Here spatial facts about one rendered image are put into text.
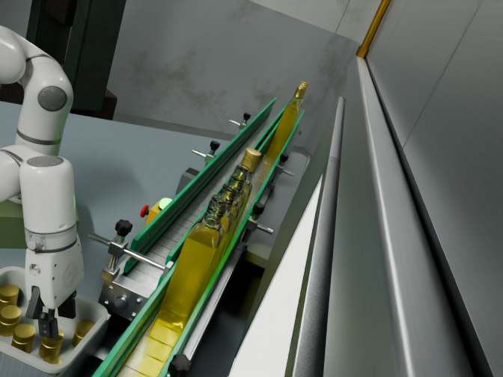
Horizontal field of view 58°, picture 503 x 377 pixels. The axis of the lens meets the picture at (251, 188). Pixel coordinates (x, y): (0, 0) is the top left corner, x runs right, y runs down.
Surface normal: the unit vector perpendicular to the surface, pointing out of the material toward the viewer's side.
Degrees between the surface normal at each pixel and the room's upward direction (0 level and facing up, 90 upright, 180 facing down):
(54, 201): 79
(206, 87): 90
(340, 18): 90
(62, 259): 71
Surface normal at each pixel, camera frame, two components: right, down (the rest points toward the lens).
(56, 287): 0.96, 0.17
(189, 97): 0.42, 0.51
